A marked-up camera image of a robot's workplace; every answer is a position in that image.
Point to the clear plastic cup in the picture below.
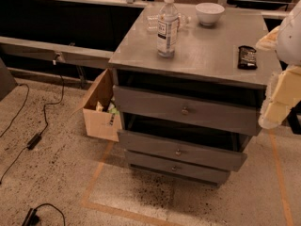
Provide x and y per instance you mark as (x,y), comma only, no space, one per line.
(152,23)

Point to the black snack bar packet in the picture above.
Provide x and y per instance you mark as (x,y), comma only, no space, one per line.
(247,58)

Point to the grey drawer cabinet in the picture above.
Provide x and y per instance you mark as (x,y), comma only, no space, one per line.
(199,135)

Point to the black power adapter with cable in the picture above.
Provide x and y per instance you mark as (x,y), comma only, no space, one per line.
(31,144)

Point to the crumpled items in box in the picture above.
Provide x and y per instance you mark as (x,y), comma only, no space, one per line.
(111,108)

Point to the clear plastic water bottle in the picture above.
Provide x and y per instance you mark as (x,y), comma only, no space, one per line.
(167,29)

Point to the cardboard box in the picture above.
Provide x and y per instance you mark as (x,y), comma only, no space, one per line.
(101,118)

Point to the white ceramic bowl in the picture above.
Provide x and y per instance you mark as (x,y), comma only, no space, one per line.
(209,13)

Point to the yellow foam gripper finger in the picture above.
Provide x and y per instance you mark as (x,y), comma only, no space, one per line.
(282,94)
(269,41)

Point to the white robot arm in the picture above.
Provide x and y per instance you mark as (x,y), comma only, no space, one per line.
(288,47)

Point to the black plug with cable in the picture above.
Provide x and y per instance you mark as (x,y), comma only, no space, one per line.
(31,218)

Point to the grey drawer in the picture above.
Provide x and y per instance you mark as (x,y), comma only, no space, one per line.
(178,168)
(181,151)
(172,107)

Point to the grey bottom drawer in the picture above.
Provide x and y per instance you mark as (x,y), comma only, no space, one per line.
(178,168)

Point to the grey middle drawer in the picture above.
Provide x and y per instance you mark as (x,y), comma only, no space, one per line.
(181,151)

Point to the grey top drawer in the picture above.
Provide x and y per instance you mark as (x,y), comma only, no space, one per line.
(172,107)

